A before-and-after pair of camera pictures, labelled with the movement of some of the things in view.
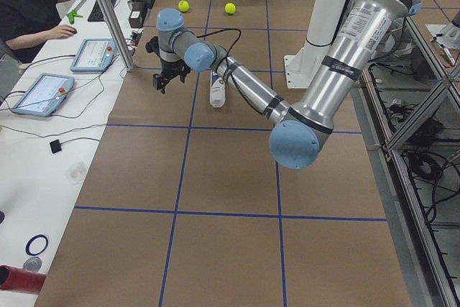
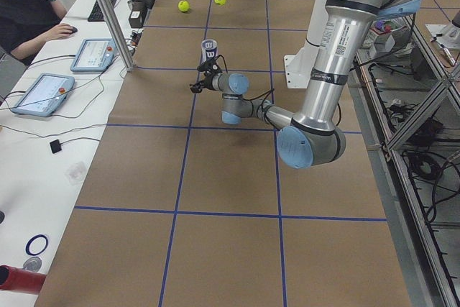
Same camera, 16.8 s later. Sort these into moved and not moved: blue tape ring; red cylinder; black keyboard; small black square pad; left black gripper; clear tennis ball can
Moved: clear tennis ball can; left black gripper
Not moved: red cylinder; small black square pad; black keyboard; blue tape ring
